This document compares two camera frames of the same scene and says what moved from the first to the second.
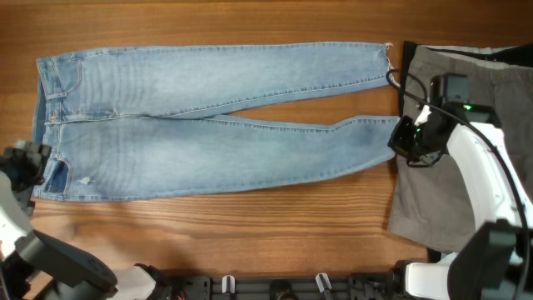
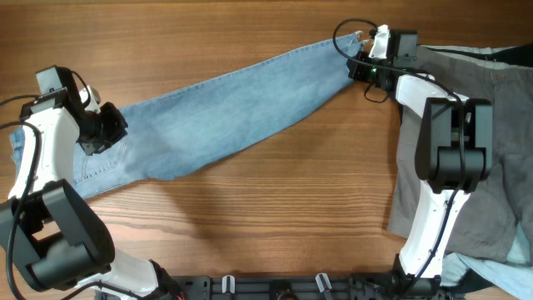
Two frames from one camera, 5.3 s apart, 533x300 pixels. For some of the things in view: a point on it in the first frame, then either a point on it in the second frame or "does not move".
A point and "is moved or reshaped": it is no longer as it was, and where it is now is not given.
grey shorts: x=430 y=203 does not move
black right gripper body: x=410 y=141 -> x=365 y=72
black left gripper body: x=24 y=166 -> x=103 y=129
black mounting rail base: x=358 y=287 does not move
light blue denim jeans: x=129 y=122 is moved or reshaped
